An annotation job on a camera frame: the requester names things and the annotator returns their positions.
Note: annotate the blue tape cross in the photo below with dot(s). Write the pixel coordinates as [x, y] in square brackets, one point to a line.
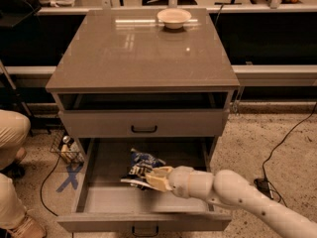
[72, 172]

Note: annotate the tan shoe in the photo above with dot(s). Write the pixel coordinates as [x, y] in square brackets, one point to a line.
[28, 228]

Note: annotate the black lower drawer handle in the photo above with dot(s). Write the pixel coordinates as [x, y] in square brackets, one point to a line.
[145, 232]

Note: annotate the white ceramic bowl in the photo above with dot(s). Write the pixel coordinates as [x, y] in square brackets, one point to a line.
[174, 18]

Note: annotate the person leg beige trousers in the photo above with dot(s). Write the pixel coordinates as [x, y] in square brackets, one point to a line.
[14, 128]

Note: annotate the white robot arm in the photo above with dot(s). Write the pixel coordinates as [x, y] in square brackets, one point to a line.
[229, 189]

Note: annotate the grey drawer cabinet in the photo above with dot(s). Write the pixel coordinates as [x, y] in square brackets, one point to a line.
[128, 60]

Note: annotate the black upper drawer handle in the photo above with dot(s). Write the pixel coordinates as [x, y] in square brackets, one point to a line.
[144, 130]

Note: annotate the black power adapter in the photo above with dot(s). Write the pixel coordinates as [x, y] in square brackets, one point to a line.
[263, 186]

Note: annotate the closed grey upper drawer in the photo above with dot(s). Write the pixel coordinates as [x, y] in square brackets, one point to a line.
[117, 124]

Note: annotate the wire basket with items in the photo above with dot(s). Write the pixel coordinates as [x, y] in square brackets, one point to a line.
[66, 148]

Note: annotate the open grey middle drawer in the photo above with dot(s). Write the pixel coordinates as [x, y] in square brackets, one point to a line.
[104, 204]

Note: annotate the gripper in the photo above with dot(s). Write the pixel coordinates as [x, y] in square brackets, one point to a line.
[180, 181]

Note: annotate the black drawer handle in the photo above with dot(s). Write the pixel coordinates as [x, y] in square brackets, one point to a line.
[144, 130]
[145, 232]

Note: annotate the blue chip bag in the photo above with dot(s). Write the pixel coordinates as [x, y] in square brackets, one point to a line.
[141, 163]

